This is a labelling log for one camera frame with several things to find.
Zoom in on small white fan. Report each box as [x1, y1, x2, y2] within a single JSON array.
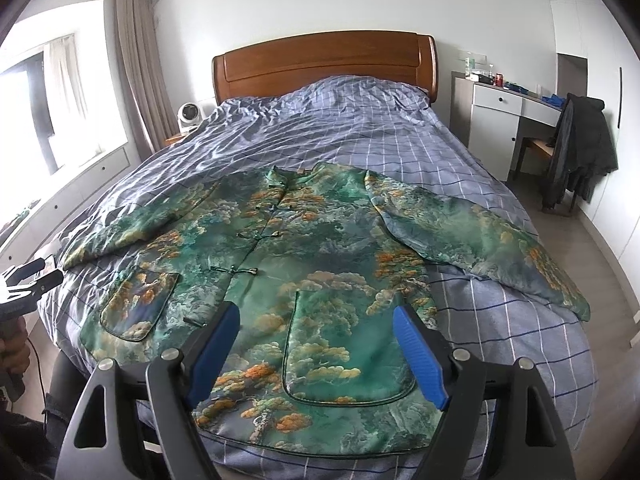
[[176, 102, 202, 134]]

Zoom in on bed with blue checked cover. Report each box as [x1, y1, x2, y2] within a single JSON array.
[[37, 74, 599, 480]]

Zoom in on window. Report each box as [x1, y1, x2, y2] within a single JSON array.
[[0, 34, 127, 177]]

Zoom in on green printed padded jacket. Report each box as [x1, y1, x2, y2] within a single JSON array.
[[62, 162, 592, 447]]

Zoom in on wooden chair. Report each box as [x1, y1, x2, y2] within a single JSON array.
[[515, 136, 558, 177]]

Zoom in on beige curtain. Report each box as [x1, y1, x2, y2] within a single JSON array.
[[114, 0, 169, 153]]

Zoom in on wooden headboard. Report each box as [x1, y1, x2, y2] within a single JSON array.
[[211, 30, 439, 107]]

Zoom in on white desk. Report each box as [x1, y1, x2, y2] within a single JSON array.
[[450, 70, 564, 184]]

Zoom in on black coat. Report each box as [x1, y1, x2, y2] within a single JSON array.
[[540, 92, 619, 214]]

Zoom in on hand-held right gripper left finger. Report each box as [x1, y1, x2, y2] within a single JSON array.
[[54, 301, 242, 480]]

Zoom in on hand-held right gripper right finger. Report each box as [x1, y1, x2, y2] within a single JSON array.
[[392, 304, 577, 480]]

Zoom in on person's dark pants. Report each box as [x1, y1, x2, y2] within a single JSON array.
[[0, 350, 156, 480]]

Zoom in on white wardrobe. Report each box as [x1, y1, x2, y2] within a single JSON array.
[[542, 0, 640, 311]]

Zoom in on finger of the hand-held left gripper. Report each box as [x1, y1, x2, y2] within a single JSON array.
[[29, 270, 65, 295], [12, 258, 49, 282]]

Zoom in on black cable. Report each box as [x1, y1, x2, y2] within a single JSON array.
[[22, 332, 56, 421]]

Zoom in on person's left hand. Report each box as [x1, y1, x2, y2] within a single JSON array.
[[0, 331, 32, 377]]

